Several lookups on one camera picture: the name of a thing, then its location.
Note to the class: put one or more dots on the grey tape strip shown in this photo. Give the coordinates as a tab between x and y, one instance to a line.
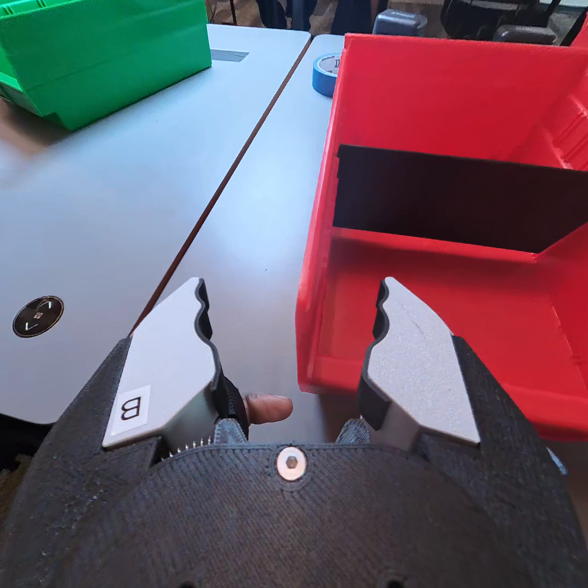
228	56

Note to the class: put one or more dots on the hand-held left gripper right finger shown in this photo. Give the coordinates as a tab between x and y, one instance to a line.
422	367

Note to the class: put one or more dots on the black round desk button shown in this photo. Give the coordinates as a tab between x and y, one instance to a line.
37	317

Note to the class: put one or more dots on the grey chair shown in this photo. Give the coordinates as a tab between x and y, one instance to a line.
399	22

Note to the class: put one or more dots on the blue tape roll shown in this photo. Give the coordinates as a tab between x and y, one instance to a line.
321	79

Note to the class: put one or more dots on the black office chair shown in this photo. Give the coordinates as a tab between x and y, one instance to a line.
496	13

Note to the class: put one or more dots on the person's left hand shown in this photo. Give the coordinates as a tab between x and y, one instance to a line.
271	408

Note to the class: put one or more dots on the green plastic bin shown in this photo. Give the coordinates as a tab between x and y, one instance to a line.
115	55

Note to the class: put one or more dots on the large red plastic bin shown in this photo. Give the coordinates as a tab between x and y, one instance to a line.
459	101

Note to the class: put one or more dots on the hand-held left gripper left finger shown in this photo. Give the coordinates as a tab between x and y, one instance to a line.
156	367

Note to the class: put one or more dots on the black bin divider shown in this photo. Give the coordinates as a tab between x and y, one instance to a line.
436	197

